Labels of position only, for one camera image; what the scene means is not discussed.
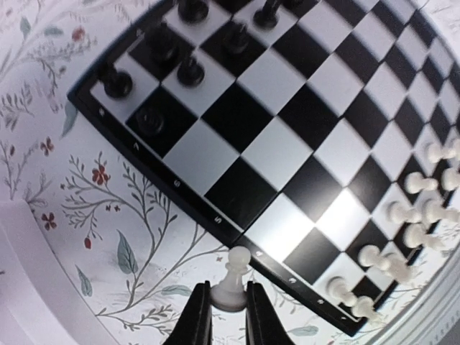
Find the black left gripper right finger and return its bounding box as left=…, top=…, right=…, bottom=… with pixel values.
left=245, top=281, right=294, bottom=345

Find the black chess rook corner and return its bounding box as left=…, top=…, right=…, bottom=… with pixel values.
left=98, top=64, right=133, bottom=99

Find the white chess knight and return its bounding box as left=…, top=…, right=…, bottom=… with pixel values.
left=385, top=253, right=418, bottom=285

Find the black chess knight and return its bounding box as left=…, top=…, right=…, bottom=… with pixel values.
left=144, top=22, right=178, bottom=64

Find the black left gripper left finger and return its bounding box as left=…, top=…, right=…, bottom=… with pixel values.
left=164, top=281, right=212, bottom=345

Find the black white chessboard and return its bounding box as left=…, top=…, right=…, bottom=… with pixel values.
left=68, top=1, right=459, bottom=336

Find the aluminium front rail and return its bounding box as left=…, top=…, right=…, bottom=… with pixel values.
left=362, top=227, right=459, bottom=344

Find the floral patterned table mat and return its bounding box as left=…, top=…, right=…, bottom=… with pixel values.
left=0, top=0, right=460, bottom=345

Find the black chess bishop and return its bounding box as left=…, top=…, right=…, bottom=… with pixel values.
left=178, top=0, right=209, bottom=24

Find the white chess piece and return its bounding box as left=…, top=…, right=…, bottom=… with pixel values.
left=422, top=199, right=459, bottom=224
left=358, top=244, right=390, bottom=271
left=441, top=167, right=460, bottom=191

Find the white plastic tray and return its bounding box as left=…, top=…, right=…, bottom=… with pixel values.
left=1, top=200, right=116, bottom=344

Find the black chess pawn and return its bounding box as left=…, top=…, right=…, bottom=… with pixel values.
left=177, top=55, right=205, bottom=87
left=222, top=22, right=249, bottom=55
left=252, top=0, right=282, bottom=29
left=136, top=108, right=165, bottom=136

